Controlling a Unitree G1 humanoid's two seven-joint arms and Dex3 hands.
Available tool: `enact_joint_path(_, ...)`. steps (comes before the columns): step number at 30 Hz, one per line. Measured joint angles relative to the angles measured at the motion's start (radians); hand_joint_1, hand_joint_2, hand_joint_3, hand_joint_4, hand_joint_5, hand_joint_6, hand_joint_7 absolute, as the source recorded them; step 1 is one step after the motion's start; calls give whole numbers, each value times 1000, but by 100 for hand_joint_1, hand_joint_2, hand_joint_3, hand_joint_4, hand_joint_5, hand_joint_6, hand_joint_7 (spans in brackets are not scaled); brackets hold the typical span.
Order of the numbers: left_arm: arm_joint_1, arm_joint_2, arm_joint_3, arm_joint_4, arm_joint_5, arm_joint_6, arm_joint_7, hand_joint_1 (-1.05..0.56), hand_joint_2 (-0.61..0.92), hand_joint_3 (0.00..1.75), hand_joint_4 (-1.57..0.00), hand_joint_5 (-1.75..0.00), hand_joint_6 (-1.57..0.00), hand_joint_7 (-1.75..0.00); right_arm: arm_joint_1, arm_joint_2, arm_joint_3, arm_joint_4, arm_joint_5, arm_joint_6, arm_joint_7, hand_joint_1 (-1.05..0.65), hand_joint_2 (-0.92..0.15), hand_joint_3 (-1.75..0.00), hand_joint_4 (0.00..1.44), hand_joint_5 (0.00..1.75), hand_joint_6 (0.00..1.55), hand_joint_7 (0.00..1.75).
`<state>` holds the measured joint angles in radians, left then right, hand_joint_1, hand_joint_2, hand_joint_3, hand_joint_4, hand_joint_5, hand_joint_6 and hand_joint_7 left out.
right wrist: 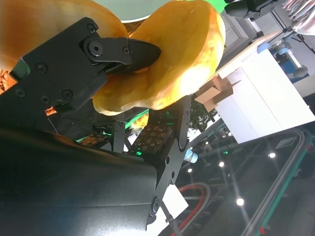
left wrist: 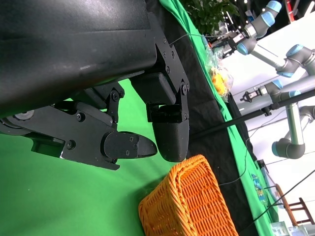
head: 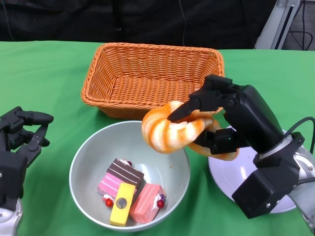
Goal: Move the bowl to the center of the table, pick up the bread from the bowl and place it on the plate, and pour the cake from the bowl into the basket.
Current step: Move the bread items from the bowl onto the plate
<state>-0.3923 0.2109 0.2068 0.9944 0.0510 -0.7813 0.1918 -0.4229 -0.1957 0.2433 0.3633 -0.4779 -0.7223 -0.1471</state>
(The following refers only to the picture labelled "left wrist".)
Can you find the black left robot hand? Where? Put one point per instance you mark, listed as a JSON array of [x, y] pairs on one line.
[[61, 49]]

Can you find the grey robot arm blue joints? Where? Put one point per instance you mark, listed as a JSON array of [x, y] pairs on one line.
[[268, 59], [294, 127]]

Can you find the orange wicker basket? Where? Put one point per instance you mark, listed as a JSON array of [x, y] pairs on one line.
[[192, 204]]

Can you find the green tablecloth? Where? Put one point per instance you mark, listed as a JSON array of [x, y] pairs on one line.
[[61, 196]]

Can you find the black backdrop cloth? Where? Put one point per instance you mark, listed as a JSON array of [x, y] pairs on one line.
[[201, 98]]

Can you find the green leafy plant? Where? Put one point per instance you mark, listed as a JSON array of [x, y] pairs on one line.
[[209, 14]]

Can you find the clear bag of yellow toys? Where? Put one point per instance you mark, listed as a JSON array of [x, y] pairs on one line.
[[219, 78]]

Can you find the black metal pole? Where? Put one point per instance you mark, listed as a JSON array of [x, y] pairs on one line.
[[258, 113]]

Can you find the green cloth strip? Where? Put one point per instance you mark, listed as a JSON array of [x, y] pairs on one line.
[[240, 157]]

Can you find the brown wooden chair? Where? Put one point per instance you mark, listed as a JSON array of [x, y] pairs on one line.
[[300, 211]]

